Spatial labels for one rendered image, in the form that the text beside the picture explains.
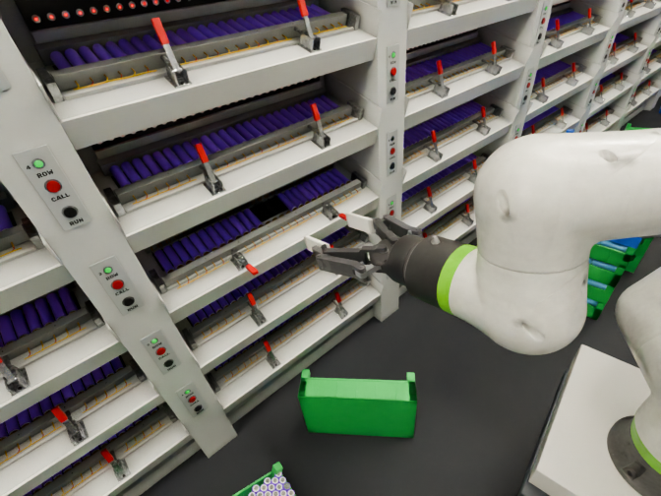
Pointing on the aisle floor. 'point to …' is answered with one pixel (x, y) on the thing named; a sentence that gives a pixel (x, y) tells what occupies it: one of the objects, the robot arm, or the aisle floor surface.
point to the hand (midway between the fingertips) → (335, 232)
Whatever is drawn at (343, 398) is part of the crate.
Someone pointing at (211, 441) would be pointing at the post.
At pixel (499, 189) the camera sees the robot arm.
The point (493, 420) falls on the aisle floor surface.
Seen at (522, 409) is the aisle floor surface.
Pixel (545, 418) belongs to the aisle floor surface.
